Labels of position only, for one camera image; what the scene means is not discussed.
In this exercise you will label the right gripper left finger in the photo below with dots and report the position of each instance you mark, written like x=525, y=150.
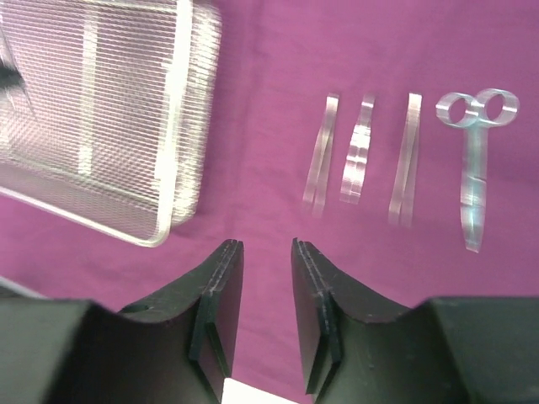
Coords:
x=197, y=319

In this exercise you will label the metal mesh instrument tray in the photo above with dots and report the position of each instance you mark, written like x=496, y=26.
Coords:
x=110, y=124

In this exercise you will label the purple surgical wrap cloth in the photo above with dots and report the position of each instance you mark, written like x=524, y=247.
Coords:
x=279, y=61

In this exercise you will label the steel tweezers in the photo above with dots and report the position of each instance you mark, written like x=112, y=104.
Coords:
x=401, y=206
x=354, y=173
x=314, y=195

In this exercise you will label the steel surgical scissors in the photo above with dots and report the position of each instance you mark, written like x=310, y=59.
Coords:
x=475, y=115

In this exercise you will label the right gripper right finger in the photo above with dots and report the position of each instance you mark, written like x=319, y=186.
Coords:
x=323, y=294

